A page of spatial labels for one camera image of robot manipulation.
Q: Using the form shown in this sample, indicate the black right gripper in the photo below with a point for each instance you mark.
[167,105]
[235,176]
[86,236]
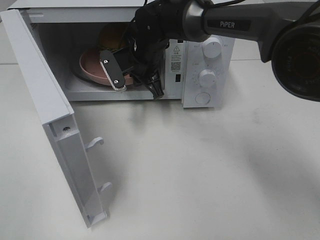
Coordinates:
[143,63]

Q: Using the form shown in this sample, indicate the round door release button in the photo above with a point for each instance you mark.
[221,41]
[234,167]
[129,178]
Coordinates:
[203,98]

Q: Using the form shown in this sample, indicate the toy hamburger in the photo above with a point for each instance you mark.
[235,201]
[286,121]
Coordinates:
[111,36]

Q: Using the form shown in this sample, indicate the pink round plate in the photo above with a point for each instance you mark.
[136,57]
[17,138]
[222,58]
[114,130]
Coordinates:
[90,66]

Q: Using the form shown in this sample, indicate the white microwave door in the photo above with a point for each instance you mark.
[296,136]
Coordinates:
[56,116]

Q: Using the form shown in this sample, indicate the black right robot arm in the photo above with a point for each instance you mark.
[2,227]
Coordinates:
[296,68]

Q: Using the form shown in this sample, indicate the lower white timer knob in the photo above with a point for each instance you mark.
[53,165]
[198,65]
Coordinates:
[207,78]

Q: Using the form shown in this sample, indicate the upper white power knob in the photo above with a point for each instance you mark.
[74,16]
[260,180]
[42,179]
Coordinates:
[212,47]

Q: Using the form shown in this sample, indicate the glass microwave turntable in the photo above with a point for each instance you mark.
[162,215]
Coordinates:
[78,72]

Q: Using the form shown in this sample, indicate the white microwave oven body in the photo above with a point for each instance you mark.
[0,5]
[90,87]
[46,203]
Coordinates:
[64,43]

